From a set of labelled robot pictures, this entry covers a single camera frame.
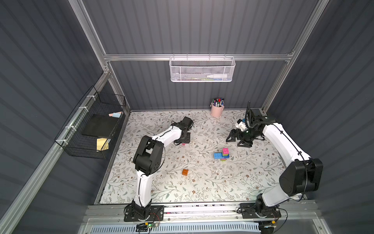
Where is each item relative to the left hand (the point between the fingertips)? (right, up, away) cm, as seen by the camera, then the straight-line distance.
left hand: (186, 140), depth 98 cm
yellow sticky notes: (-35, +3, -37) cm, 50 cm away
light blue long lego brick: (+21, -8, -9) cm, 24 cm away
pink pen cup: (+24, +21, +16) cm, 35 cm away
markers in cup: (+23, +28, +11) cm, 38 cm away
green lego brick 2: (+24, -12, -5) cm, 27 cm away
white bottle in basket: (+20, +42, -5) cm, 47 cm away
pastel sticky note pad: (-40, +17, -15) cm, 46 cm away
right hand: (+26, +1, -17) cm, 31 cm away
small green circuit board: (-20, -39, -27) cm, 52 cm away
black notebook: (-44, +11, -23) cm, 51 cm away
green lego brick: (+24, -7, -12) cm, 27 cm away
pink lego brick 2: (+23, -5, -13) cm, 27 cm away
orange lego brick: (-1, -18, -11) cm, 21 cm away
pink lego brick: (-2, -3, +2) cm, 4 cm away
